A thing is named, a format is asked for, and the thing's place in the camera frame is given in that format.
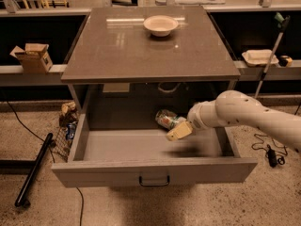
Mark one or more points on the black drawer handle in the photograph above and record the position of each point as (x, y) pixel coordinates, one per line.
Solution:
(153, 182)

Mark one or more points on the brown cardboard box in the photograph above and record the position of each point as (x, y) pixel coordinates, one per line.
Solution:
(34, 58)

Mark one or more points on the yellow tape measure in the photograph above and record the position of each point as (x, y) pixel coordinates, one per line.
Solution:
(285, 61)

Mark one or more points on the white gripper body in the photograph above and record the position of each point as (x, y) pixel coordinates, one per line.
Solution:
(198, 117)

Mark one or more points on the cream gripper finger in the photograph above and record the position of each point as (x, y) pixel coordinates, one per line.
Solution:
(183, 129)

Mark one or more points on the black table leg bar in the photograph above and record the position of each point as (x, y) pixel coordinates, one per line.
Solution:
(22, 200)

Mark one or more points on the grey open top drawer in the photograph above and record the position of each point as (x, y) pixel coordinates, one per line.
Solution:
(117, 140)

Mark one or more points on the white foam takeout container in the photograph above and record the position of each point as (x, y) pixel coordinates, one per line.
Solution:
(254, 58)

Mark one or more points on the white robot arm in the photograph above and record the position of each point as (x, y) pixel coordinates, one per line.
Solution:
(233, 108)

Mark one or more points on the white green 7up can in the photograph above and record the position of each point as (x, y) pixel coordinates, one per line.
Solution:
(168, 119)

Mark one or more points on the grey cabinet counter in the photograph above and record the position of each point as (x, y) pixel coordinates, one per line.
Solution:
(114, 47)

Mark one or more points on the wire basket with snacks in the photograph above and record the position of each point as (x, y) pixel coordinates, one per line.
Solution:
(68, 120)

